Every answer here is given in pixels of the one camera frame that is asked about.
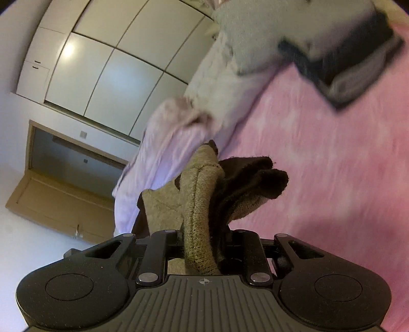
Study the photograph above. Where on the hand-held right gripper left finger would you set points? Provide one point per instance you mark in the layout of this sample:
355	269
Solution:
159	249

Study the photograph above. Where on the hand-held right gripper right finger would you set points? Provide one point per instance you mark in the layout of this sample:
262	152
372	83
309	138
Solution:
249	249

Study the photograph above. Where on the dark-sleeved grey knit sweater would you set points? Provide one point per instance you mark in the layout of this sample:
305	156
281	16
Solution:
204	207

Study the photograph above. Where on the lilac striped quilt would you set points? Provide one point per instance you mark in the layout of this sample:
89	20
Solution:
153	166

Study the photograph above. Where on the wooden door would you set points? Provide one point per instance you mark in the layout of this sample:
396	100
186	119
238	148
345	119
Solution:
57	207

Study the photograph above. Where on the pink floral blanket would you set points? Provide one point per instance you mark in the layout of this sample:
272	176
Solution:
335	175

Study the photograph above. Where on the pink ruffled pillow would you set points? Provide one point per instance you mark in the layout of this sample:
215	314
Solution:
223	95

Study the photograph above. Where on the dark folded garment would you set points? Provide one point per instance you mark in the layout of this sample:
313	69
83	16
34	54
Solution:
338	103

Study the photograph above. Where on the white wardrobe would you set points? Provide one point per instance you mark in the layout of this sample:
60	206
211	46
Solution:
127	73

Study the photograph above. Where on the light grey folded garment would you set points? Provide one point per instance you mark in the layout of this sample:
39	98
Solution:
351	83

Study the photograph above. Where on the heather grey garment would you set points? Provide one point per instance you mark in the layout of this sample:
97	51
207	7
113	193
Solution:
255	32

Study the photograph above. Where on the stack of folded clothes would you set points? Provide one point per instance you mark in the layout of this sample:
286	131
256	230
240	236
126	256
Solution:
351	48

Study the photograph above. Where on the white wall switch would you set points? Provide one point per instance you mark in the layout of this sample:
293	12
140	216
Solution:
83	134

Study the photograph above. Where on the wooden door frame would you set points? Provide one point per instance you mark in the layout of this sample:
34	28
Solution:
29	143

